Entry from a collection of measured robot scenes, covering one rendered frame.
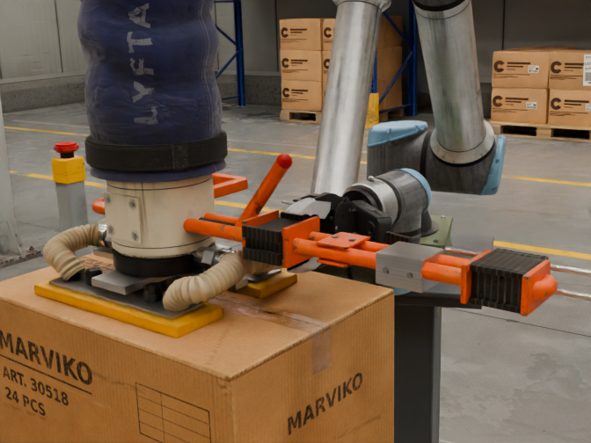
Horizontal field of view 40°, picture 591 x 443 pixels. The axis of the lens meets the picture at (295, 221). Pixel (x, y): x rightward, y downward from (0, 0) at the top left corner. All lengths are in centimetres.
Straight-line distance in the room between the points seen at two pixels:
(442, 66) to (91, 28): 77
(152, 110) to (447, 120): 83
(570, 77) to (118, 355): 754
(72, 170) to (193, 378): 134
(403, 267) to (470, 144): 90
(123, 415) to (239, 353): 23
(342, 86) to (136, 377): 66
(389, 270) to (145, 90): 45
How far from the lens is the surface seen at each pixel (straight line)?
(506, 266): 99
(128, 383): 123
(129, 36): 121
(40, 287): 141
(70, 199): 238
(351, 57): 154
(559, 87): 854
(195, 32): 124
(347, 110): 151
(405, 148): 200
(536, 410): 304
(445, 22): 164
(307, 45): 980
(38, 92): 1270
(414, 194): 140
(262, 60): 1183
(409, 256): 105
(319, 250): 111
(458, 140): 189
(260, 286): 132
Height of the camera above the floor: 141
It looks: 15 degrees down
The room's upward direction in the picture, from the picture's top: 2 degrees counter-clockwise
